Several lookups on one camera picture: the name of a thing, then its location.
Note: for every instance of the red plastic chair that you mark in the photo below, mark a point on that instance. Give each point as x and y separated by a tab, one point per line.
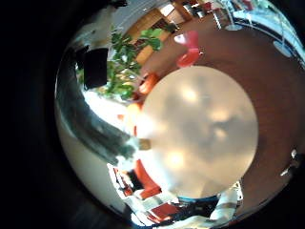
190	51

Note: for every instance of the green leafy potted plant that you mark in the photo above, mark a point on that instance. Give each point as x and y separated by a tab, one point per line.
125	63

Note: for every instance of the orange round chair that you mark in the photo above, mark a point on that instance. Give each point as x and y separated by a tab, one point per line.
148	84

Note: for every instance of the teal blue base plate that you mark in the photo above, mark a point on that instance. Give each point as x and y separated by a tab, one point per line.
198	199

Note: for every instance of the long red sofa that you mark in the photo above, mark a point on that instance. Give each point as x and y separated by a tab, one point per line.
146	181

